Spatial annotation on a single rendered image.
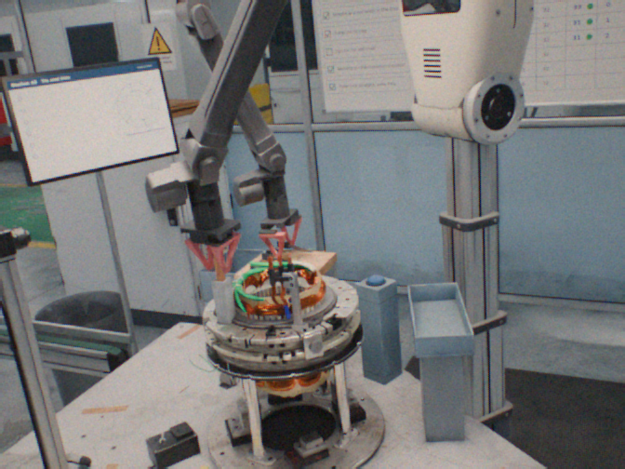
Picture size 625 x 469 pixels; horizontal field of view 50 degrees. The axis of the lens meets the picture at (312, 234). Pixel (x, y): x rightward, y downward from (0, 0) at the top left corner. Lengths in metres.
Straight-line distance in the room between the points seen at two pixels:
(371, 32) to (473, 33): 2.15
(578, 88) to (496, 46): 1.93
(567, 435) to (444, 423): 1.46
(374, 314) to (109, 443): 0.67
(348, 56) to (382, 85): 0.23
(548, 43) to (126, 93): 1.92
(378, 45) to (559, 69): 0.88
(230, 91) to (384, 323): 0.74
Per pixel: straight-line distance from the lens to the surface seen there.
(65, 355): 2.25
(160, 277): 3.87
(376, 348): 1.64
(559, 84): 3.35
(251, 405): 1.37
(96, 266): 4.15
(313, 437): 1.43
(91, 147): 2.28
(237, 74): 1.10
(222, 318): 1.34
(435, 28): 1.47
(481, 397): 1.75
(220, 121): 1.14
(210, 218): 1.24
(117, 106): 2.32
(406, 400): 1.63
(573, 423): 2.95
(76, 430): 1.74
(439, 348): 1.29
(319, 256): 1.72
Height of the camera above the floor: 1.66
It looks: 18 degrees down
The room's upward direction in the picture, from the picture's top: 6 degrees counter-clockwise
